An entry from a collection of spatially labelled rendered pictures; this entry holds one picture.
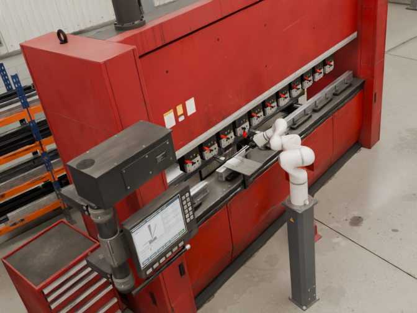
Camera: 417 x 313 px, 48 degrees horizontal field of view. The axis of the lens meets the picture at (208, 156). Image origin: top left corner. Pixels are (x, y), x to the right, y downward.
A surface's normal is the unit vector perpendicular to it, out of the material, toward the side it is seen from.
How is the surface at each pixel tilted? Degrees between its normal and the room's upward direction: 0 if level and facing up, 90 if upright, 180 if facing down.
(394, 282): 0
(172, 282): 90
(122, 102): 90
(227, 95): 90
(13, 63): 90
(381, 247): 0
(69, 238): 0
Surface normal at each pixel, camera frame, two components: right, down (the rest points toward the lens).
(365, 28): -0.66, 0.48
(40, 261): -0.14, -0.84
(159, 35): 0.74, 0.26
